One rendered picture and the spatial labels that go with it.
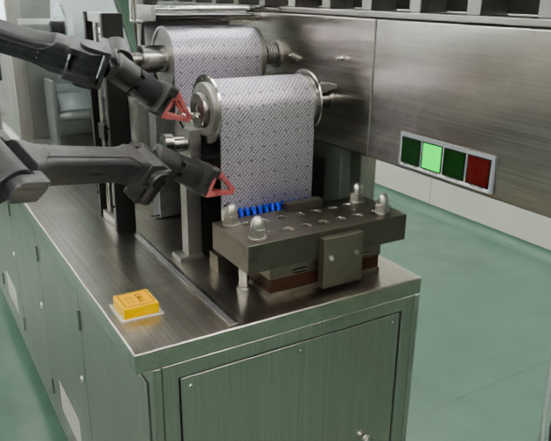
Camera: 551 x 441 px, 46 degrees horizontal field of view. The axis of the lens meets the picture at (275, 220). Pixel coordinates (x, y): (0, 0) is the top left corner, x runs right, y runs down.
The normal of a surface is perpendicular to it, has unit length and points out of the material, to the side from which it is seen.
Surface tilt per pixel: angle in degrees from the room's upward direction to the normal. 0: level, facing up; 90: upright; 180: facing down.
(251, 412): 90
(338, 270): 90
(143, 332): 0
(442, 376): 0
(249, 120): 90
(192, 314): 0
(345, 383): 90
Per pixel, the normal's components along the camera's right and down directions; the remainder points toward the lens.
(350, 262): 0.51, 0.29
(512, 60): -0.86, 0.16
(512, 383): 0.01, -0.94
